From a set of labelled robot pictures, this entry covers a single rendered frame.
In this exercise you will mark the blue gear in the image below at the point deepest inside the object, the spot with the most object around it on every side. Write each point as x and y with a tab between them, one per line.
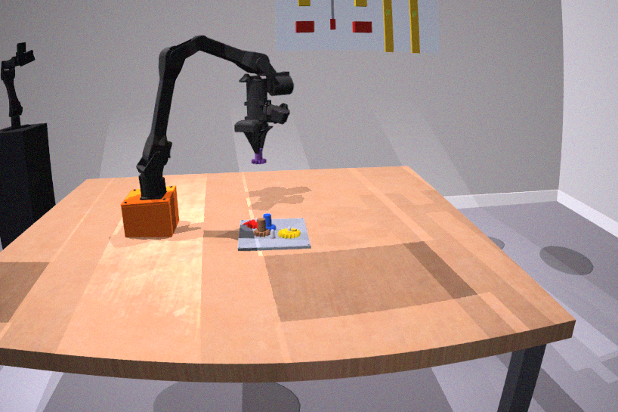
269	226

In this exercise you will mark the yellow gear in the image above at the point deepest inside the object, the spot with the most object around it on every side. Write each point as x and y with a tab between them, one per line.
288	234

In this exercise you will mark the brown gear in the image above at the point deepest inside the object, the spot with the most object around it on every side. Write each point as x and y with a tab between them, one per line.
262	231

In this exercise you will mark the purple gear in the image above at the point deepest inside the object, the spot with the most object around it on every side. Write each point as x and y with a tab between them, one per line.
258	158

